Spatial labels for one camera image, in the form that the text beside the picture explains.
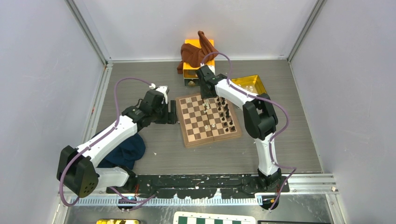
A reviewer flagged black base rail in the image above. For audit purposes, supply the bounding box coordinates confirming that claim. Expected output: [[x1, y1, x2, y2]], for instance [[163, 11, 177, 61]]
[[116, 174, 290, 199]]

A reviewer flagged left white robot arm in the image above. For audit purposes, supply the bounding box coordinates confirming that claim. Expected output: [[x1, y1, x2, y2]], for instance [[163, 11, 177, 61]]
[[57, 85, 177, 198]]

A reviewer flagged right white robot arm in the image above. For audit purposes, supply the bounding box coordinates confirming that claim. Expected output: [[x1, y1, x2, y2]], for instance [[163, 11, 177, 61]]
[[196, 64, 282, 192]]

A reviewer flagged brown cloth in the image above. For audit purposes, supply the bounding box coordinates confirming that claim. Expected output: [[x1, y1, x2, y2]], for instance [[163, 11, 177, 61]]
[[177, 31, 218, 74]]

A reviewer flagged wooden chess board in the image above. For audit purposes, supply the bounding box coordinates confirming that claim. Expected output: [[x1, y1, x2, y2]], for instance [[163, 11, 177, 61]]
[[176, 93, 242, 147]]

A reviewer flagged green white chess mat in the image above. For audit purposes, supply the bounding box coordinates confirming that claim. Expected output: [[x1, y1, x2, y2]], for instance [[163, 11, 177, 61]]
[[173, 211, 257, 224]]

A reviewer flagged yellow metal tray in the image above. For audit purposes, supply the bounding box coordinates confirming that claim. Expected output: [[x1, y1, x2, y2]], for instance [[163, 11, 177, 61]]
[[231, 75, 267, 95]]

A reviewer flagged dark blue cloth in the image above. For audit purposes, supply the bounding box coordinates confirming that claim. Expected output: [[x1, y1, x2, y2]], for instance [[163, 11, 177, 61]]
[[97, 133, 146, 169]]

